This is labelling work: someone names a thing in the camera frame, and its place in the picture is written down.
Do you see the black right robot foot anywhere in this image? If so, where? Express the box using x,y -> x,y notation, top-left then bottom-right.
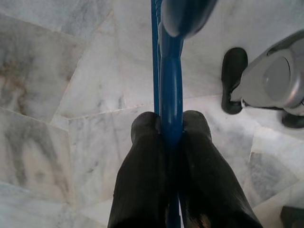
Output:
281,111 -> 304,129

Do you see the black robot foot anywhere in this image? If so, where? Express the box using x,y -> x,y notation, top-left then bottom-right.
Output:
281,111 -> 304,129
221,47 -> 249,115

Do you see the black left robot foot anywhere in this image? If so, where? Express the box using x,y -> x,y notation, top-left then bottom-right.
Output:
221,47 -> 249,115

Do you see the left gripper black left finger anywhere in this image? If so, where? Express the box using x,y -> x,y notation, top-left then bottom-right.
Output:
106,111 -> 171,228

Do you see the blue plastic hanger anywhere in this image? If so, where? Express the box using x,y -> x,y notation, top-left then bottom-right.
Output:
151,0 -> 217,228

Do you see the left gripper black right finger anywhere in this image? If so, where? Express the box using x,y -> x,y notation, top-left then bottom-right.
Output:
177,110 -> 263,228

